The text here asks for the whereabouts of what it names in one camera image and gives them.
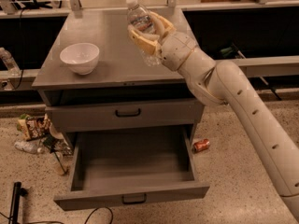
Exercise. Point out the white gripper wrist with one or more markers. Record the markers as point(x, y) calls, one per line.
point(177, 50)

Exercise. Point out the clear plastic water bottle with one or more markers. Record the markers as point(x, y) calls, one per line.
point(139, 19)

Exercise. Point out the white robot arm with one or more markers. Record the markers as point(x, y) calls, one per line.
point(215, 83)

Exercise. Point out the grey drawer cabinet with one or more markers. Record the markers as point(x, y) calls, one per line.
point(120, 76)

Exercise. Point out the closed grey upper drawer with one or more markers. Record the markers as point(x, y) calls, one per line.
point(111, 116)

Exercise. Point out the open grey bottom drawer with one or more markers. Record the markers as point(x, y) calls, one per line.
point(132, 166)

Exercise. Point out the crushed plastic bottle on floor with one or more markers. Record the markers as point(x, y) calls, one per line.
point(28, 147)

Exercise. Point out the white ceramic bowl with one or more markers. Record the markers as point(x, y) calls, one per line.
point(80, 58)

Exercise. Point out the red soda can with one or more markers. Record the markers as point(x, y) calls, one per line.
point(200, 145)

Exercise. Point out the snack chip bag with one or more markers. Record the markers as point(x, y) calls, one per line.
point(33, 128)

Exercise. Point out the black stand on floor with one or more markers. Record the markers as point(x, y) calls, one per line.
point(17, 192)

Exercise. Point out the grey metal rail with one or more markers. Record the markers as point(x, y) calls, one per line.
point(280, 66)

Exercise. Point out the clear bottle at left rail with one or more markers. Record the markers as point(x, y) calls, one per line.
point(10, 63)

